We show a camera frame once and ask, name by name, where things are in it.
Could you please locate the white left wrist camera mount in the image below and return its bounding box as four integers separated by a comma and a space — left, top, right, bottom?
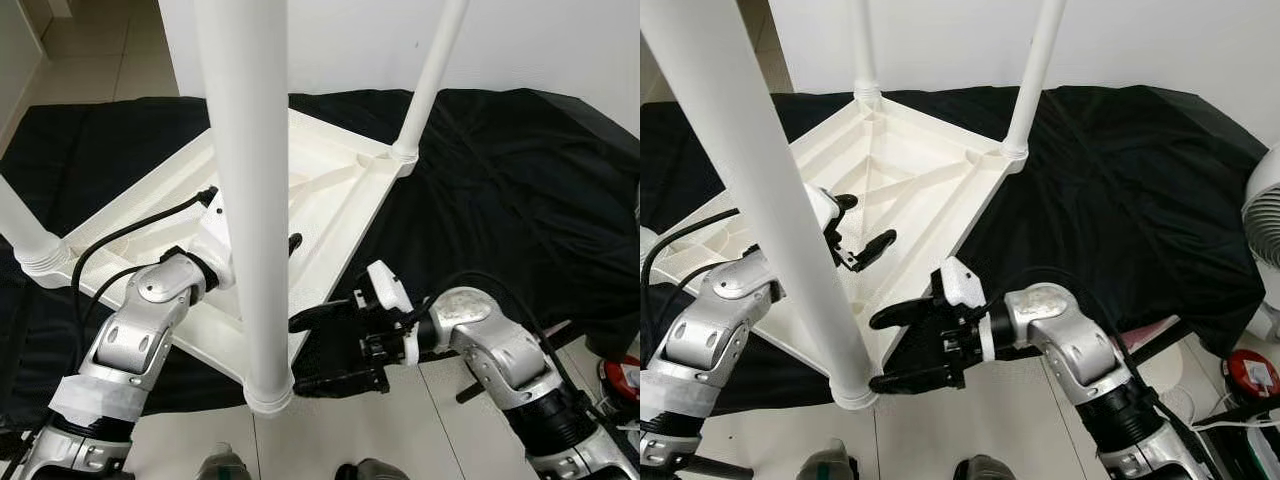
800, 183, 844, 241
190, 185, 236, 291

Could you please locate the red round canister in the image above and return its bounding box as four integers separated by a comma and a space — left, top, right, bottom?
1225, 350, 1280, 399
598, 355, 641, 401

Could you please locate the grey right robot foot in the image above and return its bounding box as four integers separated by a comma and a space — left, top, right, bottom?
952, 456, 1019, 480
335, 458, 409, 480

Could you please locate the white round fan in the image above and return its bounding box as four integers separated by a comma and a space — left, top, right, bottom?
1240, 145, 1280, 341

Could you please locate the black metal rack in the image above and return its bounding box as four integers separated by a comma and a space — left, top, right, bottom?
1215, 395, 1280, 480

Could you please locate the white floor cable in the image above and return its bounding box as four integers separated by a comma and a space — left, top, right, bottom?
1160, 385, 1280, 436

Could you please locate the grey left robot foot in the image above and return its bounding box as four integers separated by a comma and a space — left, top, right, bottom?
795, 448, 856, 480
195, 452, 251, 480

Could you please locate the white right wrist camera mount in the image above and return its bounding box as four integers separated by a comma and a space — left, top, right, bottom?
938, 256, 1001, 363
358, 260, 421, 367

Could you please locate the grey robot foot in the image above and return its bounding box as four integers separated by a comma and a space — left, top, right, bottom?
335, 458, 409, 480
952, 456, 1019, 480
795, 448, 856, 480
195, 452, 251, 480

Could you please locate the black metal table leg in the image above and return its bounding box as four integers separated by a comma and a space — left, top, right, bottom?
455, 320, 576, 404
1125, 320, 1196, 366

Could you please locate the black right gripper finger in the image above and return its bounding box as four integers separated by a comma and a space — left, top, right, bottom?
868, 361, 970, 397
288, 297, 364, 335
292, 363, 392, 399
868, 295, 947, 332

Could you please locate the white plastic children table top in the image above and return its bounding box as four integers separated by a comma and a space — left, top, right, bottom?
650, 92, 1029, 371
40, 105, 421, 401

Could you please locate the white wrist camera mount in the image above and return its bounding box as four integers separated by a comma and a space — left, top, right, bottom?
800, 183, 844, 241
190, 185, 236, 291
358, 260, 421, 367
938, 256, 1001, 363

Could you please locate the black table cloth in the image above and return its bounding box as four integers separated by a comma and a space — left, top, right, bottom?
0, 88, 641, 431
640, 85, 1266, 416

